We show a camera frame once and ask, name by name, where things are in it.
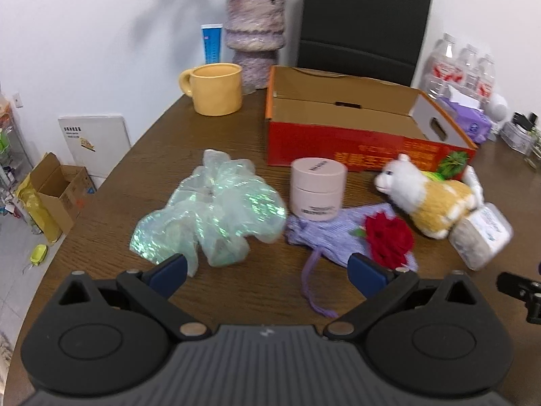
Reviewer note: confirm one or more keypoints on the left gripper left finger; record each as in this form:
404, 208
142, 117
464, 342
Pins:
148, 293

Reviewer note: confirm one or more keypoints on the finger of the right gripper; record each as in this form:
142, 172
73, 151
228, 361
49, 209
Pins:
518, 287

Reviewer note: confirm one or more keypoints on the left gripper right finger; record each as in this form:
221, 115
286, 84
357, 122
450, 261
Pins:
383, 289

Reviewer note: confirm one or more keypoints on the red fabric rose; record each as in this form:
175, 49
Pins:
390, 239

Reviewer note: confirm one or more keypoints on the white yellow alpaca plush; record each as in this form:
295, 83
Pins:
434, 206

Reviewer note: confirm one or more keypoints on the iridescent cellophane bag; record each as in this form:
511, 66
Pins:
212, 211

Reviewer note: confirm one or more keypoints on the yellow object on floor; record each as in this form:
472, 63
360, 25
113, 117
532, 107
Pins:
38, 254

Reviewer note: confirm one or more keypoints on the brown cardboard box on floor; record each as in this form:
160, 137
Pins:
64, 190

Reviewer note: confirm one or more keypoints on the white board on floor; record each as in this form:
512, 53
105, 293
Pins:
96, 142

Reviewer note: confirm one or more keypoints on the yellow bag on floor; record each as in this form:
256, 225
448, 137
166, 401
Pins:
28, 196

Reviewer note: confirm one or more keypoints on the orange cardboard box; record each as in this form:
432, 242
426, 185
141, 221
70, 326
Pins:
361, 122

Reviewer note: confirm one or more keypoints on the white round robot speaker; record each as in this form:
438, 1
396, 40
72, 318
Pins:
496, 109

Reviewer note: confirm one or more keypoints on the purple tissue pack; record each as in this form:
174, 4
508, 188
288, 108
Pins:
466, 112

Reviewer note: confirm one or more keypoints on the yellow ceramic mug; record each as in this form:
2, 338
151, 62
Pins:
216, 89

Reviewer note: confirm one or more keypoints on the right water bottle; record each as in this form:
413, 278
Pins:
486, 77

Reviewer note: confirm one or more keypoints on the water bottle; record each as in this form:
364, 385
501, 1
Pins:
439, 67
486, 77
466, 72

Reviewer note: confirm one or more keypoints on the left water bottle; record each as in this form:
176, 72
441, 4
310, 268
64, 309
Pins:
439, 67

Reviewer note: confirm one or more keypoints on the middle water bottle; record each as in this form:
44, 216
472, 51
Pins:
466, 72

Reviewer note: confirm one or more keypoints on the blue white tube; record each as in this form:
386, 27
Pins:
212, 39

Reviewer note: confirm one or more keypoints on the black paper bag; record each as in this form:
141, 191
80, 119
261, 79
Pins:
380, 39

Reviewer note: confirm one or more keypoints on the purple textured vase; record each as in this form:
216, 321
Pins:
255, 32

